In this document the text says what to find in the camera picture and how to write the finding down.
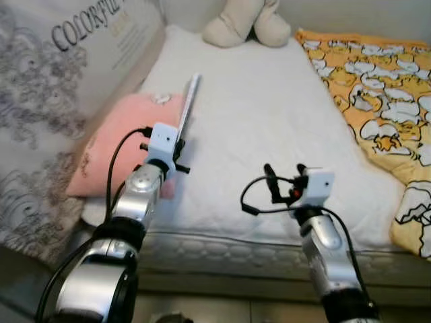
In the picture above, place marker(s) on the pink embroidered plush pillow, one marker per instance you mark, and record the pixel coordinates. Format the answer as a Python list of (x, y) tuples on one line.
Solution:
[(114, 141)]

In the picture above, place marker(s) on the yellow cartoon egg blanket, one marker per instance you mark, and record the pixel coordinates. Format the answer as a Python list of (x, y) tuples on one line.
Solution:
[(377, 87)]

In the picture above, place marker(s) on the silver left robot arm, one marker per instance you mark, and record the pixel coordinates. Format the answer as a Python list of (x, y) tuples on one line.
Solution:
[(138, 188)]

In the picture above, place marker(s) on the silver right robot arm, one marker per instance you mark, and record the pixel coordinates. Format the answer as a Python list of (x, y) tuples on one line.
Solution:
[(330, 256)]

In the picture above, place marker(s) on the white quilted mattress pad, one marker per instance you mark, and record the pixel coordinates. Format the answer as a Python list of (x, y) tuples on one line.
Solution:
[(269, 114)]

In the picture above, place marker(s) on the beige bed base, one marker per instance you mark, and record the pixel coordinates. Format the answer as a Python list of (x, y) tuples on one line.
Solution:
[(236, 286)]

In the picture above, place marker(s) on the beige plush toy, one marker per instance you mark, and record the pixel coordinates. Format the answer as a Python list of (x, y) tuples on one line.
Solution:
[(236, 27)]

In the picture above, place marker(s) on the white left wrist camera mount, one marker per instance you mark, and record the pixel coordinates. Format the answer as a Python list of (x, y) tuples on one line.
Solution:
[(161, 141)]

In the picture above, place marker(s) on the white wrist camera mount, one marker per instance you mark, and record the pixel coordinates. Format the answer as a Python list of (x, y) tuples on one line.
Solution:
[(320, 185), (161, 141)]

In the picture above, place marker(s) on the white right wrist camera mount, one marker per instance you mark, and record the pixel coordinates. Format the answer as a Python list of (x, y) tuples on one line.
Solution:
[(320, 185)]

